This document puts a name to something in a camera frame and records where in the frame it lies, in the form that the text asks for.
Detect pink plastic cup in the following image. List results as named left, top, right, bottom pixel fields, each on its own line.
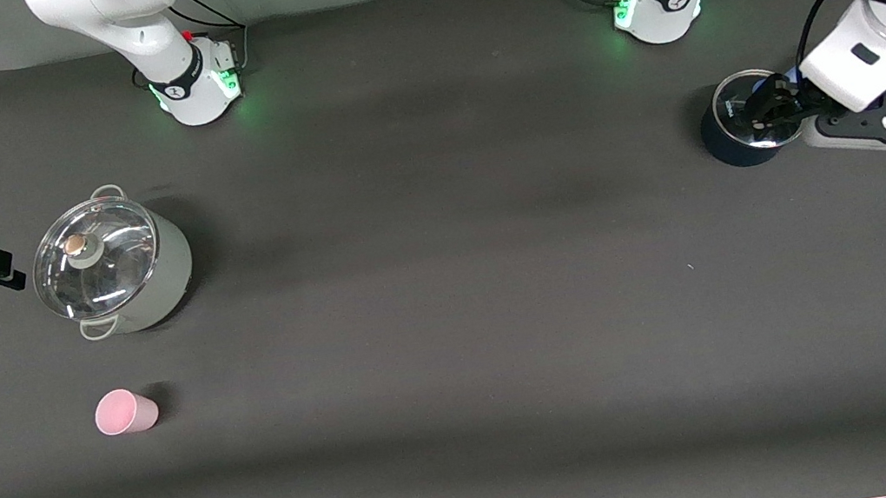
left=91, top=383, right=163, bottom=440

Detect glass lid with blue knob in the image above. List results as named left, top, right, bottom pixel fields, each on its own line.
left=708, top=62, right=813, bottom=156

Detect dark blue saucepan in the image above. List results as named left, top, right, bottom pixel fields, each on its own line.
left=692, top=61, right=817, bottom=174

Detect pale grey stockpot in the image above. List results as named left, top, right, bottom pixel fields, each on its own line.
left=21, top=174, right=203, bottom=349

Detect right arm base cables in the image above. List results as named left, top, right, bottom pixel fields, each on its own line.
left=121, top=0, right=255, bottom=94

